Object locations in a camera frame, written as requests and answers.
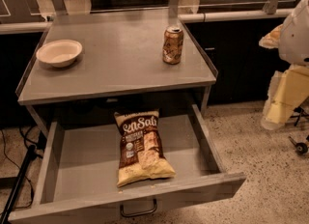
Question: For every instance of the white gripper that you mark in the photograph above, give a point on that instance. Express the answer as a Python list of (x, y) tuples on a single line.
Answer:
[(295, 36)]

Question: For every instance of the white paper bowl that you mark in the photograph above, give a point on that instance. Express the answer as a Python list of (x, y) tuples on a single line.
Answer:
[(59, 54)]

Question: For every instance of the grey counter cabinet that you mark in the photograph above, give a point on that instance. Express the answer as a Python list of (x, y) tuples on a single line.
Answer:
[(122, 54)]

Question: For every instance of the black caster wheel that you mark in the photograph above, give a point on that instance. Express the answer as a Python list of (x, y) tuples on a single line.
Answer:
[(300, 147)]

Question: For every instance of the black drawer handle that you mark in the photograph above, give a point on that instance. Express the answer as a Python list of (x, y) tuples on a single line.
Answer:
[(138, 208)]

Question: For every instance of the brown soda can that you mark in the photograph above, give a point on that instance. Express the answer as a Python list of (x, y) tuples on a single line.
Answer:
[(173, 45)]

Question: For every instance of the brown sea salt chip bag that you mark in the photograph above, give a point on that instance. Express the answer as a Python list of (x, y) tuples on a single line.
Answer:
[(141, 153)]

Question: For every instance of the grey open drawer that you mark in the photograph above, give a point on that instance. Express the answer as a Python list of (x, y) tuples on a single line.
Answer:
[(77, 182)]

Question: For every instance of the black tripod leg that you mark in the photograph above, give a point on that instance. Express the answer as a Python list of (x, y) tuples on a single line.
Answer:
[(30, 155)]

